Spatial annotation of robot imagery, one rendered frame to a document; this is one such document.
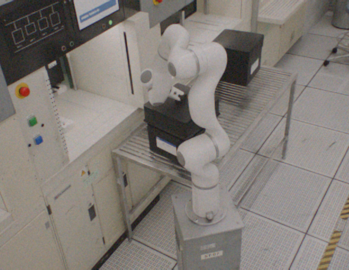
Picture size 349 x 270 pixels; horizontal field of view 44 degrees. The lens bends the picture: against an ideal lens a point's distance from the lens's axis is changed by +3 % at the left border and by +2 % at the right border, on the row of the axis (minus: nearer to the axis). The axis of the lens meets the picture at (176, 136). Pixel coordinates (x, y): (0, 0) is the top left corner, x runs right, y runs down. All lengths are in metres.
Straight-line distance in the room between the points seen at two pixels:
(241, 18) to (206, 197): 2.07
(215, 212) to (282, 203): 1.24
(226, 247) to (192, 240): 0.18
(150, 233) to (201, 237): 1.06
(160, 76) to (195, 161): 0.40
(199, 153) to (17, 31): 0.84
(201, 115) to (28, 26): 0.76
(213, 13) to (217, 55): 2.19
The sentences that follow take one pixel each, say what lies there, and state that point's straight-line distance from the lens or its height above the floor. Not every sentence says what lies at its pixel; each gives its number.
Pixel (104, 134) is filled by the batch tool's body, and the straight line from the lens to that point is 2.35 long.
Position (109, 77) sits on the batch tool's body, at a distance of 2.57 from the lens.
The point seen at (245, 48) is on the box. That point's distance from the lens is 2.83.
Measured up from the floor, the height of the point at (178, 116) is 1.06.
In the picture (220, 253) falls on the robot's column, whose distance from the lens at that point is 2.06.
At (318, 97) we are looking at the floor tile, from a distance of 4.33.
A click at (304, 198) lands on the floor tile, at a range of 3.22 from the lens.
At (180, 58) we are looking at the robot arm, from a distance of 1.51.
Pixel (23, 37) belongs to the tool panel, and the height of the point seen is 1.55.
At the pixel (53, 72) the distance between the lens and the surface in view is 2.71.
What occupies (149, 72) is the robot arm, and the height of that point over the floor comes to 1.32.
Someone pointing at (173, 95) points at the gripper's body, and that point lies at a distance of 2.06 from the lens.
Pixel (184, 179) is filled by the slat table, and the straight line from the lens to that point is 2.17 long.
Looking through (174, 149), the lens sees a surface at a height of 0.85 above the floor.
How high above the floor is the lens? 2.23
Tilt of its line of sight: 37 degrees down
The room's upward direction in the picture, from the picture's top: 4 degrees counter-clockwise
